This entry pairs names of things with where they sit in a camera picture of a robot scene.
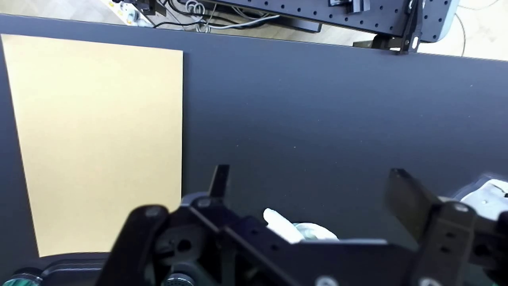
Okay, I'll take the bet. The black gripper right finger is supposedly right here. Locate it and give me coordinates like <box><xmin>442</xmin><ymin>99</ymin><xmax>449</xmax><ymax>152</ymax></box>
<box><xmin>384</xmin><ymin>168</ymin><xmax>508</xmax><ymax>286</ymax></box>

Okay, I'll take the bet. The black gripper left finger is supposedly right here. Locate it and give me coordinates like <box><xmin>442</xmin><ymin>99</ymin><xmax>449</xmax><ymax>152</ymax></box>
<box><xmin>97</xmin><ymin>164</ymin><xmax>319</xmax><ymax>286</ymax></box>

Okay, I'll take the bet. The white cloth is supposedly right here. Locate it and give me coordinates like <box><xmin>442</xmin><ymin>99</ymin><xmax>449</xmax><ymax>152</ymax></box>
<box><xmin>262</xmin><ymin>179</ymin><xmax>508</xmax><ymax>245</ymax></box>

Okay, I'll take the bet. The tan cardboard sheet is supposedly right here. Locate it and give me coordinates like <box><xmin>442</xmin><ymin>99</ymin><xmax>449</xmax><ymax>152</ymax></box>
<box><xmin>0</xmin><ymin>34</ymin><xmax>186</xmax><ymax>260</ymax></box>

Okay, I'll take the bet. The black clamp foot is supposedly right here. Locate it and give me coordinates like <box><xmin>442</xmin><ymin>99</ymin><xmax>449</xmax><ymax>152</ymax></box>
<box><xmin>353</xmin><ymin>33</ymin><xmax>421</xmax><ymax>55</ymax></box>

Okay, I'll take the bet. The black metal frame with cables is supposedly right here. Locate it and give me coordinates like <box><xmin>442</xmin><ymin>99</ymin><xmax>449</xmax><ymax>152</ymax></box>
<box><xmin>211</xmin><ymin>0</ymin><xmax>457</xmax><ymax>45</ymax></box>

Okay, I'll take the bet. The white cable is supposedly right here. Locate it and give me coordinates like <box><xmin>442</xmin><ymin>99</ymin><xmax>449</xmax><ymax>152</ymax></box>
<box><xmin>207</xmin><ymin>13</ymin><xmax>283</xmax><ymax>33</ymax></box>

